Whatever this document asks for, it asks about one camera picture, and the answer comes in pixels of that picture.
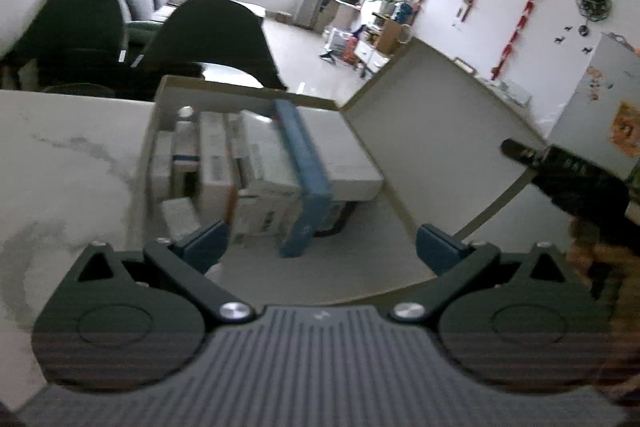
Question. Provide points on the black deer wall stickers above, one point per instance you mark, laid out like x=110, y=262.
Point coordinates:
x=570, y=39

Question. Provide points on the white plastic basket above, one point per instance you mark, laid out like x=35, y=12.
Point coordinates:
x=342, y=44

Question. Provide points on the white marble desktop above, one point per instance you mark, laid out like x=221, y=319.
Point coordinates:
x=65, y=157

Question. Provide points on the small white carton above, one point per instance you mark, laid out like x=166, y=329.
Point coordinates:
x=180, y=217

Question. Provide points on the person's right hand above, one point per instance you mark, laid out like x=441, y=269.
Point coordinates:
x=600, y=257

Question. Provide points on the tall white box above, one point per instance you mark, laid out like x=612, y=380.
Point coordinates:
x=217, y=157

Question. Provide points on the wooden desk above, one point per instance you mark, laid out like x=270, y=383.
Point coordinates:
x=340, y=12

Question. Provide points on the blue toy figure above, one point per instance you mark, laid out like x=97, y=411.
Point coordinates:
x=405, y=13

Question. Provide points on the large white box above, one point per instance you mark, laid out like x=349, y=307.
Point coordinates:
x=350, y=167

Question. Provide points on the person's right forearm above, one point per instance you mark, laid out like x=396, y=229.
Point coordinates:
x=627, y=347

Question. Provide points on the white low cabinet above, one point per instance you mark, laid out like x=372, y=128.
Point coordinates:
x=372, y=57

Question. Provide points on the white refrigerator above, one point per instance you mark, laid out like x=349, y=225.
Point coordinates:
x=590, y=97

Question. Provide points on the brown cardboard box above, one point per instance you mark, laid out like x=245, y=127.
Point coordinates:
x=167, y=97

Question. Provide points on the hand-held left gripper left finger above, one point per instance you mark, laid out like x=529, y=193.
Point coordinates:
x=207, y=244

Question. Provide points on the brown cardboard box lid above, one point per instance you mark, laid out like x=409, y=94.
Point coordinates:
x=440, y=132

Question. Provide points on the wooden cabinet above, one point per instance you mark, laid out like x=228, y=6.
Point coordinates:
x=392, y=37

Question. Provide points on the deer antler wall clock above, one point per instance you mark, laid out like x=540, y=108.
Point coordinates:
x=595, y=2

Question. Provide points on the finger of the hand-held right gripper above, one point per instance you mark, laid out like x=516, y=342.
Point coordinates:
x=520, y=151

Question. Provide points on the black dining chair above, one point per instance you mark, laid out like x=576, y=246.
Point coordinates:
x=75, y=32
x=210, y=37

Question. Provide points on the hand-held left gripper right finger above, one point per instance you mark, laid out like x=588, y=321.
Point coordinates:
x=437, y=247

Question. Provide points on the blue white box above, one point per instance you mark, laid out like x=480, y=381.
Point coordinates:
x=305, y=157

